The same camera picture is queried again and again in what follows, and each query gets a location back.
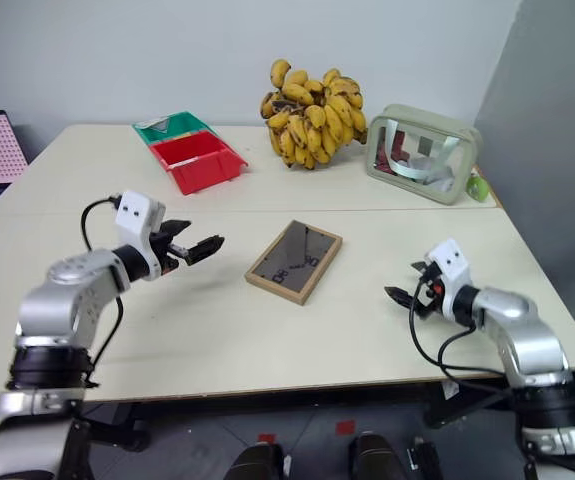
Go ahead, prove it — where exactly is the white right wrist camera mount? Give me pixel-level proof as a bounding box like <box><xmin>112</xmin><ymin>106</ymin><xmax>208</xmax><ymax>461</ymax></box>
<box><xmin>426</xmin><ymin>238</ymin><xmax>474</xmax><ymax>322</ymax></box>

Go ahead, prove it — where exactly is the black table leg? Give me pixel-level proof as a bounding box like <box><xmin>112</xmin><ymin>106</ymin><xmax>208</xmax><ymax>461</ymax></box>
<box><xmin>421</xmin><ymin>379</ymin><xmax>514</xmax><ymax>429</ymax></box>
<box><xmin>80</xmin><ymin>403</ymin><xmax>151</xmax><ymax>454</ymax></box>

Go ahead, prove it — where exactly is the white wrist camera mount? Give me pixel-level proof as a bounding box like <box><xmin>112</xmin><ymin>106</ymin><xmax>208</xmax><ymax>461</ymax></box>
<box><xmin>426</xmin><ymin>238</ymin><xmax>474</xmax><ymax>322</ymax></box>
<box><xmin>114</xmin><ymin>189</ymin><xmax>167</xmax><ymax>281</ymax></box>

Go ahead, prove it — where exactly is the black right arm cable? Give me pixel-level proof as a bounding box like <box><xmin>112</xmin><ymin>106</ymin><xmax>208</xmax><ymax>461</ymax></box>
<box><xmin>407</xmin><ymin>278</ymin><xmax>518</xmax><ymax>392</ymax></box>

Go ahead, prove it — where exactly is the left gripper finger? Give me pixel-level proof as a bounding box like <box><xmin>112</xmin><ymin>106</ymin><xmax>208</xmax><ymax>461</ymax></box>
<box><xmin>184</xmin><ymin>234</ymin><xmax>227</xmax><ymax>267</ymax></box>
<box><xmin>160</xmin><ymin>218</ymin><xmax>193</xmax><ymax>243</ymax></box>

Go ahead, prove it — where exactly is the yellow banana bunch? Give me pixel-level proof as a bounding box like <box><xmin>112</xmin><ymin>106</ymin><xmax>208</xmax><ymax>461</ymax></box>
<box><xmin>259</xmin><ymin>58</ymin><xmax>370</xmax><ymax>171</ymax></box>

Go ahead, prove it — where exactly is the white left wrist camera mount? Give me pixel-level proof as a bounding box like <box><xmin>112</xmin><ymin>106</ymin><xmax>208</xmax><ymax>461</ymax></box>
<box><xmin>114</xmin><ymin>189</ymin><xmax>167</xmax><ymax>281</ymax></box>

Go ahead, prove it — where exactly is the green plastic bin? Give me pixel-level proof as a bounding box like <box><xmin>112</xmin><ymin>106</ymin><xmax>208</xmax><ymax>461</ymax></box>
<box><xmin>131</xmin><ymin>110</ymin><xmax>220</xmax><ymax>151</ymax></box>

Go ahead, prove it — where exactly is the red plastic bin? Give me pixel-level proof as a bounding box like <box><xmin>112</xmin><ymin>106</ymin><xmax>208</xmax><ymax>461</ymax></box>
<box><xmin>147</xmin><ymin>130</ymin><xmax>249</xmax><ymax>196</ymax></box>

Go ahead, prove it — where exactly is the dark rounded shape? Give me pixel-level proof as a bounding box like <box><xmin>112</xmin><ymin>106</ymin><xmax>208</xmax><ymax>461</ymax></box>
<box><xmin>349</xmin><ymin>432</ymin><xmax>403</xmax><ymax>480</ymax></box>
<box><xmin>234</xmin><ymin>442</ymin><xmax>288</xmax><ymax>480</ymax></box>

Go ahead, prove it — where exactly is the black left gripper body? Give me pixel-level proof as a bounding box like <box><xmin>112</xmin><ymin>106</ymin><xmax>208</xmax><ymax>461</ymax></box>
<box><xmin>149</xmin><ymin>229</ymin><xmax>190</xmax><ymax>276</ymax></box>

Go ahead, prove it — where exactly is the wooden framed dark tray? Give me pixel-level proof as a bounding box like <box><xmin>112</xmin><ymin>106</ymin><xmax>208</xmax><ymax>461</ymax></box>
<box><xmin>244</xmin><ymin>218</ymin><xmax>344</xmax><ymax>307</ymax></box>

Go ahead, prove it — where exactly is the clear pouch with beige trim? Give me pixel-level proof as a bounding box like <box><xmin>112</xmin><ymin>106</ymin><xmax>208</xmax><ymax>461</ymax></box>
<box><xmin>365</xmin><ymin>103</ymin><xmax>483</xmax><ymax>207</ymax></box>

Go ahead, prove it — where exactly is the small green object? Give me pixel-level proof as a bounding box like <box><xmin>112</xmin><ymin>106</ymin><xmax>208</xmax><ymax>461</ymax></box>
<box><xmin>465</xmin><ymin>169</ymin><xmax>489</xmax><ymax>204</ymax></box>

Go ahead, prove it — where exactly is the white bag in bin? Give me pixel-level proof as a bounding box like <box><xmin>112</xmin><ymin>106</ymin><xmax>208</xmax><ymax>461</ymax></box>
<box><xmin>136</xmin><ymin>115</ymin><xmax>173</xmax><ymax>136</ymax></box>

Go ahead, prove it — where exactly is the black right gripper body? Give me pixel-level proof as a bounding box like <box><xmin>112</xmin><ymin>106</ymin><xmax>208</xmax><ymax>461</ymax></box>
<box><xmin>414</xmin><ymin>264</ymin><xmax>447</xmax><ymax>322</ymax></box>

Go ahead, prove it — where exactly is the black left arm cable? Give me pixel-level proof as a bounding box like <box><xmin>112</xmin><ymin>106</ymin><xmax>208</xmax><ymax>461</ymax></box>
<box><xmin>80</xmin><ymin>193</ymin><xmax>126</xmax><ymax>389</ymax></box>

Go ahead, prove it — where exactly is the black block with white label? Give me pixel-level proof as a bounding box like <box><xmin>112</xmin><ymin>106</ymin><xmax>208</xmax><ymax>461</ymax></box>
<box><xmin>406</xmin><ymin>437</ymin><xmax>443</xmax><ymax>480</ymax></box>

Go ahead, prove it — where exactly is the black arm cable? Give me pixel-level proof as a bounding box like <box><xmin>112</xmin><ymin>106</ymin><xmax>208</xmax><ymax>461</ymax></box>
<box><xmin>407</xmin><ymin>278</ymin><xmax>518</xmax><ymax>392</ymax></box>
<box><xmin>80</xmin><ymin>193</ymin><xmax>126</xmax><ymax>389</ymax></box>

